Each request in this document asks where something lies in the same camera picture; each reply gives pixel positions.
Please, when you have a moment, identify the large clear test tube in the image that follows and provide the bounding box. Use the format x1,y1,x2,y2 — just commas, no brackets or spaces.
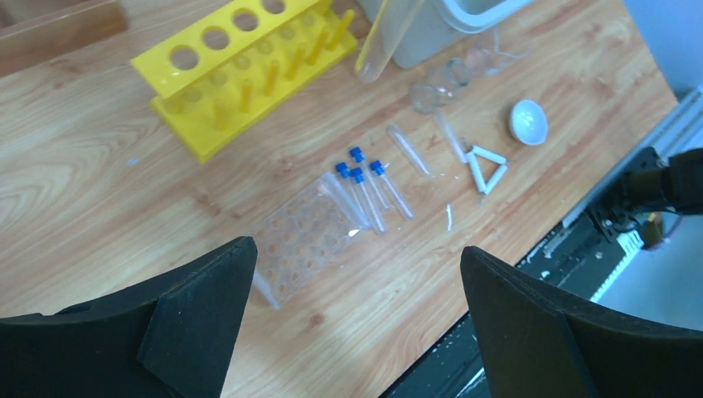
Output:
355,0,424,83

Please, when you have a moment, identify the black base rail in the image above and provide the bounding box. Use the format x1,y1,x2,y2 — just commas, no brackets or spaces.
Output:
379,145,703,398

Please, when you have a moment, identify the wooden compartment tray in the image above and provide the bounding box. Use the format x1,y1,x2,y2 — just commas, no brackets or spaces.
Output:
1,1,128,77

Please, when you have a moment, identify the white clay triangle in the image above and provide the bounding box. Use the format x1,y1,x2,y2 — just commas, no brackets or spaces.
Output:
464,145,509,197

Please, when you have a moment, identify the yellow test tube rack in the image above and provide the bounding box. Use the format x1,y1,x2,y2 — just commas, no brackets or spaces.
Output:
131,1,358,163

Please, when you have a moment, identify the white porcelain dish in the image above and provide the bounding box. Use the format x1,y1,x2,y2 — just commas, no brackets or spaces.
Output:
508,99,549,146

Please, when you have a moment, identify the grey plastic bin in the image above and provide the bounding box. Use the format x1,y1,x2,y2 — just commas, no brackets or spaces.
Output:
390,1,529,69

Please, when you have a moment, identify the blue capped tube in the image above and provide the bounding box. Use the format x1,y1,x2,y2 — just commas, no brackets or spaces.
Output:
349,147,390,211
369,160,415,221
350,167,387,235
335,162,374,230

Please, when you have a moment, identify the small white shard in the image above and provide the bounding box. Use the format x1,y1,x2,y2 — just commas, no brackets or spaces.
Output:
445,204,453,231

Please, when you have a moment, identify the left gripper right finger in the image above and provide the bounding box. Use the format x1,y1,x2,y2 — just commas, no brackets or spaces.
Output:
460,245,703,398

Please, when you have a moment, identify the small glass beaker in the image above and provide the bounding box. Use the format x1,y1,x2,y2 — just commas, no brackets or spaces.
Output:
464,27,533,78

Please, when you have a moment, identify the small glass flask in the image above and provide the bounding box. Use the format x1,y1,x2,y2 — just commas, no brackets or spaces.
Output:
410,58,473,114

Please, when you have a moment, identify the clear plastic tube rack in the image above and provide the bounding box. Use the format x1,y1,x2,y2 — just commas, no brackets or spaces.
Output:
253,172,371,310

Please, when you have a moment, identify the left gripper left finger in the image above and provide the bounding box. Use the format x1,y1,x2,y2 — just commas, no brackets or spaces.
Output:
1,236,258,397

